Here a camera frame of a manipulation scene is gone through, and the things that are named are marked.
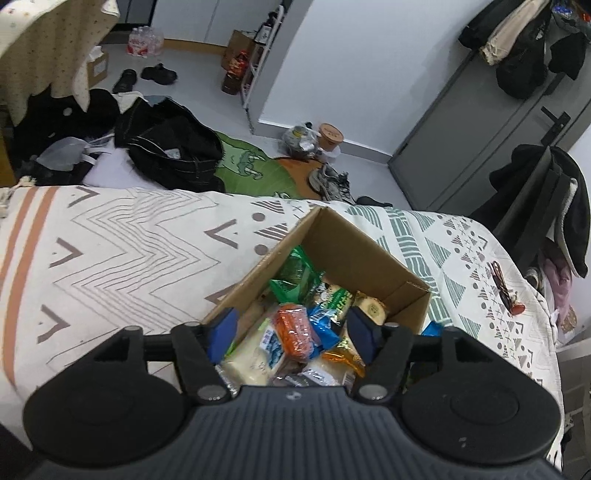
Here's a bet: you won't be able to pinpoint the orange snack packet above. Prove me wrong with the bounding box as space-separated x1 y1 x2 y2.
273 303 321 363

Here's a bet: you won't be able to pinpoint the green snack packet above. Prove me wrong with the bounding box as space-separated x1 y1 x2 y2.
269 245 322 305

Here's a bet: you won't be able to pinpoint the beige rice cracker packet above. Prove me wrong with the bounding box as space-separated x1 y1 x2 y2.
353 291 389 325

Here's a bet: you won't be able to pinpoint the blue white bread packet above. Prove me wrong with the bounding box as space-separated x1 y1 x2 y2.
215 316 287 396

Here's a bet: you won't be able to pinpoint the cardboard box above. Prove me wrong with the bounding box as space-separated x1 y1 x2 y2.
200 205 433 384

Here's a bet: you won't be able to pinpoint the grey sneaker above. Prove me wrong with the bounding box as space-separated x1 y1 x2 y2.
308 164 356 205

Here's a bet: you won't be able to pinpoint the patterned bed cover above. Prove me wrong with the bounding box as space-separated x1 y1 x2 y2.
1 187 564 479

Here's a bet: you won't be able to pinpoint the green dinosaur rug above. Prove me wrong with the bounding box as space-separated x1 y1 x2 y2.
215 132 301 199

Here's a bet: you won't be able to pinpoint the grey door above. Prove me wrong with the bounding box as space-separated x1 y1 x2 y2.
389 48 590 214

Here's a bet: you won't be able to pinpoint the black clothes pile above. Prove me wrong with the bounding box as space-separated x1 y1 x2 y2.
6 89 225 192

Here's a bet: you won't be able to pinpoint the brown lidded cup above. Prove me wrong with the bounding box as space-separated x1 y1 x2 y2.
318 123 344 152

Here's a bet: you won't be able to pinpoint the clear plastic bag on floor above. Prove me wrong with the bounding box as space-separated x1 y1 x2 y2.
281 122 320 161

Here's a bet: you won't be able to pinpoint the black office chair with clothes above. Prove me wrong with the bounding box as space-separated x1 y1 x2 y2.
470 144 590 278

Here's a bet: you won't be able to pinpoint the black shoe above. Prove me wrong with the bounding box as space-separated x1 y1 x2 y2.
111 69 137 94
140 63 178 86

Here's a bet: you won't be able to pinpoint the brown paper bag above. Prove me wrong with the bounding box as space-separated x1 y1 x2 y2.
221 30 259 95

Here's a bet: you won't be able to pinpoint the water bottle pack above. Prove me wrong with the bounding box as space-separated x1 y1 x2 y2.
126 26 164 58

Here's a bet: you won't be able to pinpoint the hanging coats on door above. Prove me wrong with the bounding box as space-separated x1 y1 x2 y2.
459 1 590 100

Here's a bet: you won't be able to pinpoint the dotted cream cloth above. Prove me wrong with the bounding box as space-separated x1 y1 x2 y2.
1 0 119 124

